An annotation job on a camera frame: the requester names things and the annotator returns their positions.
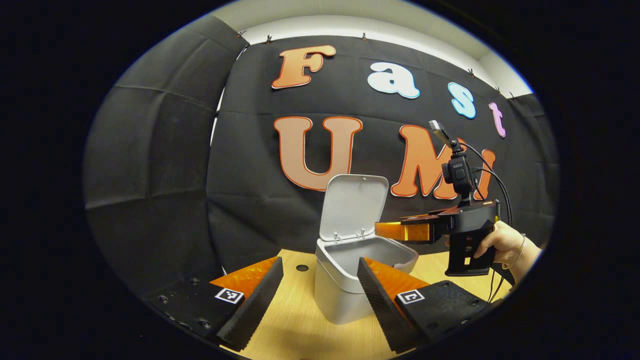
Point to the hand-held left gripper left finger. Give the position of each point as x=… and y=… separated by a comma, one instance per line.
x=255, y=310

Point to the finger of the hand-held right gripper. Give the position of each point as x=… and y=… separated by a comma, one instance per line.
x=405, y=231

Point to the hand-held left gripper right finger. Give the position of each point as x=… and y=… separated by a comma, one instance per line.
x=380, y=305

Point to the white desktop garbage bin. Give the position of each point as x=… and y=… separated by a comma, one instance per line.
x=345, y=290

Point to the wooden desktop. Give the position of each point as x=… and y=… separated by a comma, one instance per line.
x=300, y=320

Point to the black backdrop cloth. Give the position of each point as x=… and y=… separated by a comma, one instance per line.
x=250, y=200

